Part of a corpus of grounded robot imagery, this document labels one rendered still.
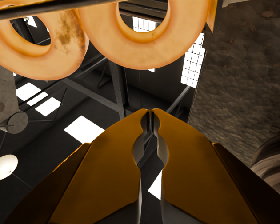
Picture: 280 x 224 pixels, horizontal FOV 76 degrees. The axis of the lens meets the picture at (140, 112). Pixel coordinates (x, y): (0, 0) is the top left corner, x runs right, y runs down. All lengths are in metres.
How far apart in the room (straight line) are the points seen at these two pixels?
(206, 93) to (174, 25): 0.45
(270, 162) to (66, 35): 0.52
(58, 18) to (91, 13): 0.04
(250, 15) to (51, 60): 0.39
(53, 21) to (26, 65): 0.09
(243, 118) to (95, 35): 0.56
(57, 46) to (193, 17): 0.18
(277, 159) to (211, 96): 0.27
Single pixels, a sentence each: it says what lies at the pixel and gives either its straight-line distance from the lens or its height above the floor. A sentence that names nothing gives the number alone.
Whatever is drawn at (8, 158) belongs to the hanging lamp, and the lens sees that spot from 5.36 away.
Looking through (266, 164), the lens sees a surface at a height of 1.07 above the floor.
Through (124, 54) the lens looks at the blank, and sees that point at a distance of 0.26.
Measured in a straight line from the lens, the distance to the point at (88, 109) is 10.12.
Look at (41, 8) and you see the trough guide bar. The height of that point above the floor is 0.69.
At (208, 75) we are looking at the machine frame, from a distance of 0.63.
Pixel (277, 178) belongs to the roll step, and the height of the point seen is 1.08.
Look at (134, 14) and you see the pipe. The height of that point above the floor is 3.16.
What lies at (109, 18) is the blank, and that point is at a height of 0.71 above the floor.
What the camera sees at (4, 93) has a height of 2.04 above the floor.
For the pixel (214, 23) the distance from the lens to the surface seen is 0.23.
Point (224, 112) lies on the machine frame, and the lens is 0.69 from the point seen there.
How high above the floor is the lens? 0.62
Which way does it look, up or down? 48 degrees up
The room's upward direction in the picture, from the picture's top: 176 degrees clockwise
